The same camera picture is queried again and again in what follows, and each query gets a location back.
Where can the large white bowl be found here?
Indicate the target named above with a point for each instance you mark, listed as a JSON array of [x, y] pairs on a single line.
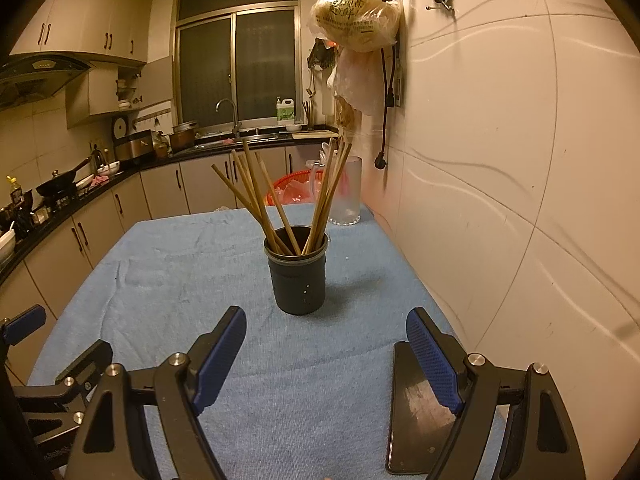
[[7, 247]]

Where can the black wok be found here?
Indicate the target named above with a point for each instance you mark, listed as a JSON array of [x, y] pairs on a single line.
[[55, 186]]

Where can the bunch of wooden chopsticks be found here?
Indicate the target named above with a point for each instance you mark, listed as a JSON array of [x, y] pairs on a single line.
[[325, 205]]

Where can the grey kitchen base cabinets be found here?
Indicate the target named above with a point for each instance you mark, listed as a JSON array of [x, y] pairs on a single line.
[[160, 192]]

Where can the clear plastic jug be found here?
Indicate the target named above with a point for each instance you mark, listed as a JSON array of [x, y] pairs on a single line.
[[350, 195]]

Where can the metal sink faucet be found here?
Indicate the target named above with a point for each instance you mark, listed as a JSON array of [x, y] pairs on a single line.
[[234, 115]]

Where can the black smartphone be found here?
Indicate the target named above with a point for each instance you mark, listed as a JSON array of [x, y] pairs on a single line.
[[415, 420]]

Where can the hanging metal ladle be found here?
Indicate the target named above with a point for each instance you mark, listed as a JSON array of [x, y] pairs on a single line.
[[310, 85]]

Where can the brown cooking pot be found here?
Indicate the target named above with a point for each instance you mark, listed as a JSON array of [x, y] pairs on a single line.
[[182, 139]]

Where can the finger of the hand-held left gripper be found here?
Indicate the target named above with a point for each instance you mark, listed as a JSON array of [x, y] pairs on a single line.
[[85, 365], [22, 322]]

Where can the grey wall cabinets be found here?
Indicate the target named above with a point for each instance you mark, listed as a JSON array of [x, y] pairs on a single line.
[[90, 15]]

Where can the white bowls pair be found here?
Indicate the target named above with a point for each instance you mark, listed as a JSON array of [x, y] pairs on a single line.
[[109, 168]]

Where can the wooden cutting board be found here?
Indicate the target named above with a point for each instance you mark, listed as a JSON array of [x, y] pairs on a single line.
[[315, 134]]

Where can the kitchen window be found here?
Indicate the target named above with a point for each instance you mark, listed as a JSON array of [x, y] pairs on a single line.
[[205, 70]]

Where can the clear hanging plastic bags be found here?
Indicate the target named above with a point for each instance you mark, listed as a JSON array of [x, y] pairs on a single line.
[[357, 82]]

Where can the steel kitchen sink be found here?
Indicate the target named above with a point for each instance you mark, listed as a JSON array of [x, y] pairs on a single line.
[[240, 140]]

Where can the white detergent bottle green label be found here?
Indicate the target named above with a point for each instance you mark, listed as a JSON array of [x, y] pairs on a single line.
[[285, 112]]

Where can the wall power strip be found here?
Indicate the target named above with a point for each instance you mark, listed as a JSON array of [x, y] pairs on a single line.
[[398, 75]]

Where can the sink side chopstick holder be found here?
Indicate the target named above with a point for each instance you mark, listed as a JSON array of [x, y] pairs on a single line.
[[308, 115]]

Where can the oil bottle yellow cap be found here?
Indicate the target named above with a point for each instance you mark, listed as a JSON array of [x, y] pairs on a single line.
[[14, 192]]

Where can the range hood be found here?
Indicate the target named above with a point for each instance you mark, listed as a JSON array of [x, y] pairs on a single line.
[[35, 75]]

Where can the red plastic basket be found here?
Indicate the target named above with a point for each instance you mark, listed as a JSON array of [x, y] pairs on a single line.
[[300, 177]]

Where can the round kitchen scale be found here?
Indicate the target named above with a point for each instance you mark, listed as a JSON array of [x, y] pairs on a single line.
[[120, 126]]

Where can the pink cloth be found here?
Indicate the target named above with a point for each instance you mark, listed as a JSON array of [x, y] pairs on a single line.
[[99, 180]]

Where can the large yellowish hanging plastic bag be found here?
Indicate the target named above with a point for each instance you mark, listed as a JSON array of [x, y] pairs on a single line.
[[357, 15]]

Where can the dark grey utensil holder cup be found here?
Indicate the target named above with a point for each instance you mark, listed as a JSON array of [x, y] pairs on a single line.
[[297, 285]]

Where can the blue towel table cover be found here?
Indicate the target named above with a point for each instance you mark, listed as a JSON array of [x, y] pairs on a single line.
[[325, 385]]

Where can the black kitchen countertop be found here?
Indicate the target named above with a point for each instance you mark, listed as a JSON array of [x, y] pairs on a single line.
[[150, 164]]

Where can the metal countertop appliance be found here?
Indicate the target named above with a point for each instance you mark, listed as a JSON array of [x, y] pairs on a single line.
[[134, 146]]

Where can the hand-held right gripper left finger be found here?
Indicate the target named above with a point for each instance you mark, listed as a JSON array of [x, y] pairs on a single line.
[[220, 355]]

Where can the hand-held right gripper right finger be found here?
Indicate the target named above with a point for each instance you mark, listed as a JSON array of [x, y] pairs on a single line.
[[432, 360]]

